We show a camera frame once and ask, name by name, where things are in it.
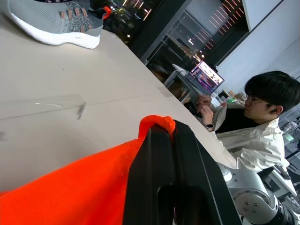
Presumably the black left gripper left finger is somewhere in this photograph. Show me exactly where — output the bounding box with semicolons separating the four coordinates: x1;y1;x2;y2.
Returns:
123;123;176;225

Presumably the white office desk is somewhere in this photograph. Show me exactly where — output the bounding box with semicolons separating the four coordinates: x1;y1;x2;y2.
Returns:
262;164;298;200

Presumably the bystander bare hand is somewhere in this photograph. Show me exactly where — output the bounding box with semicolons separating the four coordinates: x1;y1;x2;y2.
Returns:
200;105;215;126
196;94;213;109

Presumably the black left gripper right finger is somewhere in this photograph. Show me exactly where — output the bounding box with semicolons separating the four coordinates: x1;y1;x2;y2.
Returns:
172;120;242;225

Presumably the clear tape strip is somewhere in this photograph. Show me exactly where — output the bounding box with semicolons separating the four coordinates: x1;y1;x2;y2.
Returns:
0;93;87;121

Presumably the black phone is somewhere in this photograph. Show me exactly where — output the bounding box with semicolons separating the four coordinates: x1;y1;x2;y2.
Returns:
187;101;203;118

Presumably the grey knit sneaker white sole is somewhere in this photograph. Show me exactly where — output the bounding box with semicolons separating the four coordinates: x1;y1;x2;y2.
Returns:
0;0;111;50

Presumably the lit computer monitor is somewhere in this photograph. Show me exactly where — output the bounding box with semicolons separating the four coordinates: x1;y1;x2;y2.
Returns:
189;61;225;94

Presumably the person in white jacket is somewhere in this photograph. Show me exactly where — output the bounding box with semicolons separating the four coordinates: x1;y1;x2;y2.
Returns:
195;70;300;174

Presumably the orange fabric pouch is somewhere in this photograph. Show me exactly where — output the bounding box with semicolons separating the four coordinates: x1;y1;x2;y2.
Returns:
0;114;176;225

